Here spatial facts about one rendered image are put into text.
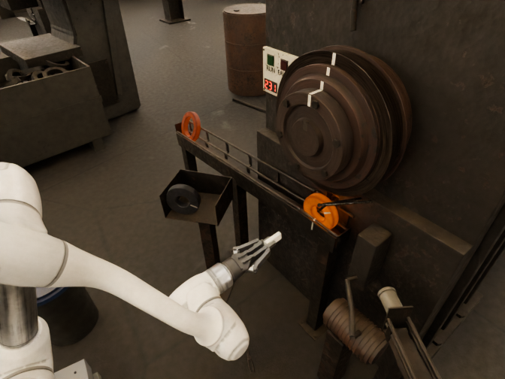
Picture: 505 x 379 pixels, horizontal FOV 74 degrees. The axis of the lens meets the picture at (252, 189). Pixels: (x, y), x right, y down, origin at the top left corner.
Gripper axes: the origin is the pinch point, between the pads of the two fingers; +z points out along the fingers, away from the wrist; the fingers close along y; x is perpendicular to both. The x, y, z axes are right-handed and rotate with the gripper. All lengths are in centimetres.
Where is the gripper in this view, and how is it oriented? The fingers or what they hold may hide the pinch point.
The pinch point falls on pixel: (273, 240)
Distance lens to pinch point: 120.9
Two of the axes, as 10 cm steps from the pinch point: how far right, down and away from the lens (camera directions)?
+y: 6.2, 4.8, -6.2
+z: 7.8, -4.7, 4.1
